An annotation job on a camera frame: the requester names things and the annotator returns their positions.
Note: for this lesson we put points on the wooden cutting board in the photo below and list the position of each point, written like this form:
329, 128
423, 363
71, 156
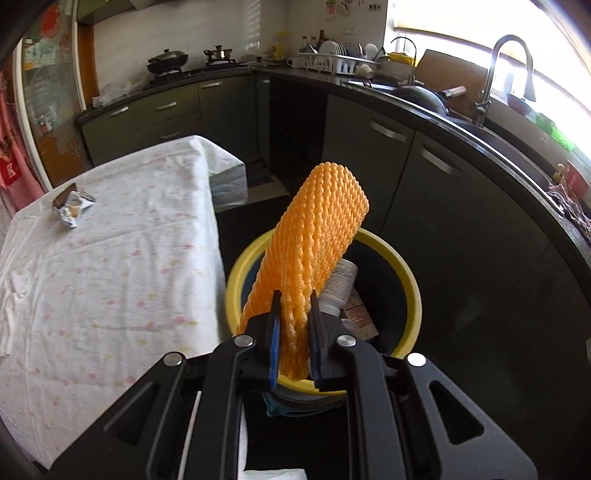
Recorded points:
452, 69

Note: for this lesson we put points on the orange foam net sleeve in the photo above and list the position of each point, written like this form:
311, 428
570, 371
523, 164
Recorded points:
318, 230

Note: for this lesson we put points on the black frying pan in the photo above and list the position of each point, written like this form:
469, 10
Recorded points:
415, 97

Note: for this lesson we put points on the teal cloth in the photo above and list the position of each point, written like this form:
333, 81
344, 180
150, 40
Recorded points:
281, 408

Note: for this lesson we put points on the clear plastic bag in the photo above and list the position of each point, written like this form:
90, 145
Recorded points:
115, 92

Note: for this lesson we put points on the black lidded wok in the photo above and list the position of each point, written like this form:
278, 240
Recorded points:
167, 60

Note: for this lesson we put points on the brown printed carton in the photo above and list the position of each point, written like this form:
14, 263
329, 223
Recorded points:
362, 314

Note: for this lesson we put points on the steel kitchen faucet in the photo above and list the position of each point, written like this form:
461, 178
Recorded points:
489, 78

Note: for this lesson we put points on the white floral tablecloth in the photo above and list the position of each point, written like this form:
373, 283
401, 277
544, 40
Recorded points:
115, 254

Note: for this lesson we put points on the glass door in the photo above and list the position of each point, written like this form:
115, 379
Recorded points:
51, 101

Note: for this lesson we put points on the patterned dish rag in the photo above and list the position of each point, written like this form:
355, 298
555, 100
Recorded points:
570, 203

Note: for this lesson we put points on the red checkered cloth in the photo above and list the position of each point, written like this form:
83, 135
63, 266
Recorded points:
14, 152

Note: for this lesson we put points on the green kitchen cabinets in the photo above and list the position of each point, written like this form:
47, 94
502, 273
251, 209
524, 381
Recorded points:
438, 184

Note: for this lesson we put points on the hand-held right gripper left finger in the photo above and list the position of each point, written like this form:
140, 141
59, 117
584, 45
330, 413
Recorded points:
273, 360

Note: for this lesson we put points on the gas hob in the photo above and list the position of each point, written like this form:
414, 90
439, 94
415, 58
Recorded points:
198, 73

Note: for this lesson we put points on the black kitchen countertop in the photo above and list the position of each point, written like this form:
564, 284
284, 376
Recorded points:
508, 157

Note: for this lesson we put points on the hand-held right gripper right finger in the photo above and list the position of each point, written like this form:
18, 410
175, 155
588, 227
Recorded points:
316, 344

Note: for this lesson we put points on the white paper sheet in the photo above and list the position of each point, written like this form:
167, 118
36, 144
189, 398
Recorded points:
277, 475

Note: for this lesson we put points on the yellow rimmed waste bin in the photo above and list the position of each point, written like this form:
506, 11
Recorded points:
244, 263

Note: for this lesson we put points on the silver foil wrapper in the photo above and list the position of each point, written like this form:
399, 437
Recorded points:
69, 212

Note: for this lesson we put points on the green plastic item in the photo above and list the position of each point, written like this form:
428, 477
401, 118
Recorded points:
554, 131

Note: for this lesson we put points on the white pill bottle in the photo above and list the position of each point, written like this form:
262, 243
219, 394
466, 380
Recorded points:
339, 281

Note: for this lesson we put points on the white dish rack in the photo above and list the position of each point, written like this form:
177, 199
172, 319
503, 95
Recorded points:
337, 63

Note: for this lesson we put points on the steel cooking pot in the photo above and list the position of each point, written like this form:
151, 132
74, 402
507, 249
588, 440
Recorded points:
220, 54

